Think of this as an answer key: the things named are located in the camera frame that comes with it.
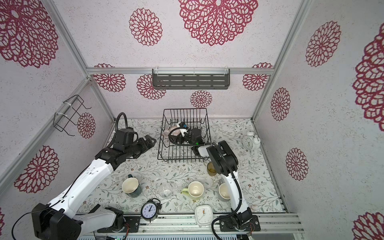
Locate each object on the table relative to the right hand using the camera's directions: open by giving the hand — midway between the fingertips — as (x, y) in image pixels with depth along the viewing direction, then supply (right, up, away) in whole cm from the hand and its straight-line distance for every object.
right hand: (174, 128), depth 98 cm
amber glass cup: (+24, -26, -5) cm, 35 cm away
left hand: (-10, -10, -18) cm, 23 cm away
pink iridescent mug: (+2, -3, -7) cm, 8 cm away
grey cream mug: (+30, -36, -15) cm, 49 cm away
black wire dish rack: (+11, +8, +19) cm, 23 cm away
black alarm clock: (-10, -42, -22) cm, 49 cm away
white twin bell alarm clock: (+49, -9, -3) cm, 50 cm away
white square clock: (+18, -44, -23) cm, 53 cm away
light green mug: (+13, -35, -14) cm, 40 cm away
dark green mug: (-23, -33, -14) cm, 43 cm away
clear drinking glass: (-4, -36, -12) cm, 38 cm away
